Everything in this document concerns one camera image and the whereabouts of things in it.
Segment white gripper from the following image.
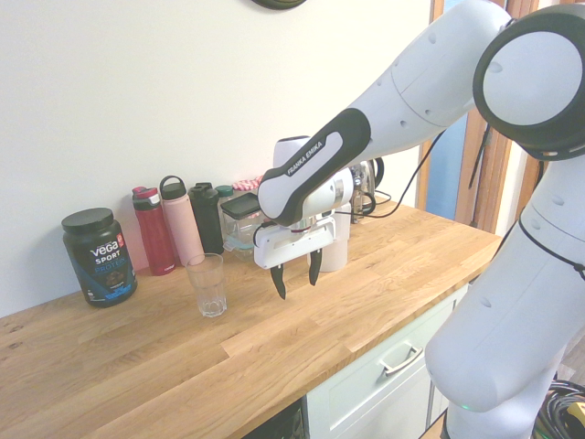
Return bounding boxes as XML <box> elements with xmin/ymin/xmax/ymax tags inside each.
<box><xmin>253</xmin><ymin>217</ymin><xmax>338</xmax><ymax>302</ymax></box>

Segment white pitcher with blue lid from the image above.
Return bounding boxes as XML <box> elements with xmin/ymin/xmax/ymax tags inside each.
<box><xmin>319</xmin><ymin>200</ymin><xmax>353</xmax><ymax>273</ymax></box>

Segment pink water bottle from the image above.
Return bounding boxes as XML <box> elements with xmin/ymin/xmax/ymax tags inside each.
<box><xmin>158</xmin><ymin>175</ymin><xmax>206</xmax><ymax>267</ymax></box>

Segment red water bottle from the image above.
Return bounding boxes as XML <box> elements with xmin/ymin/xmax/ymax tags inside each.
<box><xmin>131</xmin><ymin>185</ymin><xmax>177</xmax><ymax>277</ymax></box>

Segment glass container with teal clips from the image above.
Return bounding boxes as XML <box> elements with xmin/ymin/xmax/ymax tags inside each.
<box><xmin>222</xmin><ymin>235</ymin><xmax>257</xmax><ymax>263</ymax></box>

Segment glass container with black lid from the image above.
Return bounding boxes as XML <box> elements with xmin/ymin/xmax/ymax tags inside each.
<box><xmin>220</xmin><ymin>192</ymin><xmax>265</xmax><ymax>244</ymax></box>

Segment clear drinking glass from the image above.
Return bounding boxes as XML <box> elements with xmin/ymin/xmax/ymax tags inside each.
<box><xmin>185</xmin><ymin>252</ymin><xmax>229</xmax><ymax>319</ymax></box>

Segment jar with red checkered lid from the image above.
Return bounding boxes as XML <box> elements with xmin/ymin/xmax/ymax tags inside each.
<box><xmin>231</xmin><ymin>176</ymin><xmax>266</xmax><ymax>196</ymax></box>

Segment black shaker bottle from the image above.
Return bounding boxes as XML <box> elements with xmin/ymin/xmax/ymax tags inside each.
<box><xmin>187</xmin><ymin>182</ymin><xmax>225</xmax><ymax>255</ymax></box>

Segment green lidded bottle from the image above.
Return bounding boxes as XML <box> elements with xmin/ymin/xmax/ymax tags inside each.
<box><xmin>214</xmin><ymin>184</ymin><xmax>237</xmax><ymax>215</ymax></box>

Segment stainless steel electric kettle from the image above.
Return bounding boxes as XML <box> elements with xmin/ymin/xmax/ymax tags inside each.
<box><xmin>349</xmin><ymin>157</ymin><xmax>386</xmax><ymax>216</ymax></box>

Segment white cabinet drawer front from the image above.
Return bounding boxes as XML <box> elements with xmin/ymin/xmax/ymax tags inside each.
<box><xmin>304</xmin><ymin>283</ymin><xmax>472</xmax><ymax>439</ymax></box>

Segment dark dishwasher front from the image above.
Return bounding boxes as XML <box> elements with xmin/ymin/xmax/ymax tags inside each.
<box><xmin>249</xmin><ymin>395</ymin><xmax>308</xmax><ymax>439</ymax></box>

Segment pale blue door panel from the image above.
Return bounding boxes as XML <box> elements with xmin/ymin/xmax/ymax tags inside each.
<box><xmin>414</xmin><ymin>112</ymin><xmax>471</xmax><ymax>225</ymax></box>

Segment black Vega protein tub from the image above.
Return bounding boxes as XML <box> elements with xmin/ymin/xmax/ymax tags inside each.
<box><xmin>61</xmin><ymin>207</ymin><xmax>139</xmax><ymax>309</ymax></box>

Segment yellow plastic box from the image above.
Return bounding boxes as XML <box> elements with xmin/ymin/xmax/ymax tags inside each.
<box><xmin>565</xmin><ymin>401</ymin><xmax>585</xmax><ymax>430</ymax></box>

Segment silver drawer handle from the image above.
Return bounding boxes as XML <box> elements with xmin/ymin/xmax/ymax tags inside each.
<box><xmin>378</xmin><ymin>345</ymin><xmax>424</xmax><ymax>377</ymax></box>

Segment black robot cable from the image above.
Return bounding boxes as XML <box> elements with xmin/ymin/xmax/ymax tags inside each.
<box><xmin>337</xmin><ymin>123</ymin><xmax>458</xmax><ymax>220</ymax></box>

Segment wooden door frame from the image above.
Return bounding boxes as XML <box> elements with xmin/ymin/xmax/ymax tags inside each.
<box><xmin>413</xmin><ymin>0</ymin><xmax>545</xmax><ymax>237</ymax></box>

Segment black round wall clock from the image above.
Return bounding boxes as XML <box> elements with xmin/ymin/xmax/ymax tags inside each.
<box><xmin>250</xmin><ymin>0</ymin><xmax>308</xmax><ymax>10</ymax></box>

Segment coiled black floor cables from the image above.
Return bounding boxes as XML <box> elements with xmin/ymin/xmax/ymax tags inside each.
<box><xmin>532</xmin><ymin>378</ymin><xmax>585</xmax><ymax>439</ymax></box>

